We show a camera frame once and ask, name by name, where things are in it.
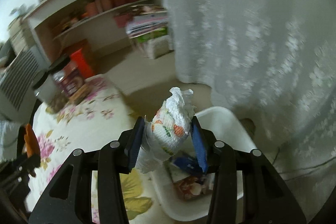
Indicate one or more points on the white printed tissue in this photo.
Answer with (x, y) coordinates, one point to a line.
(164, 135)

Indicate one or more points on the white lace curtain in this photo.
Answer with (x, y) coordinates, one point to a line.
(273, 62)

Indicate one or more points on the purple label plastic jar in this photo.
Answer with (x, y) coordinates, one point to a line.
(66, 74)

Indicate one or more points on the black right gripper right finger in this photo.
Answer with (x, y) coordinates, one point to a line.
(266, 197)

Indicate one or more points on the white and navy box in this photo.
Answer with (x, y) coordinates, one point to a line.
(188, 164)

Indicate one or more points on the stack of books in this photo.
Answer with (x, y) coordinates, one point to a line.
(145, 19)

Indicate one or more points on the grey sofa cushion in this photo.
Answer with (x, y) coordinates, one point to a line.
(17, 97)

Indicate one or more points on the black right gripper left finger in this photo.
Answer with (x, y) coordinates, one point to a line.
(67, 198)

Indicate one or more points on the clear jar with nuts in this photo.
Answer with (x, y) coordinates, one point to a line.
(46, 90)

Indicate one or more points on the red stool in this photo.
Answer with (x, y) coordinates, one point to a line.
(82, 63)

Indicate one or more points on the red snack bag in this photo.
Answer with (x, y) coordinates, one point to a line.
(192, 187)

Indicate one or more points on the floral tablecloth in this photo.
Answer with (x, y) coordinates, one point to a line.
(97, 120)

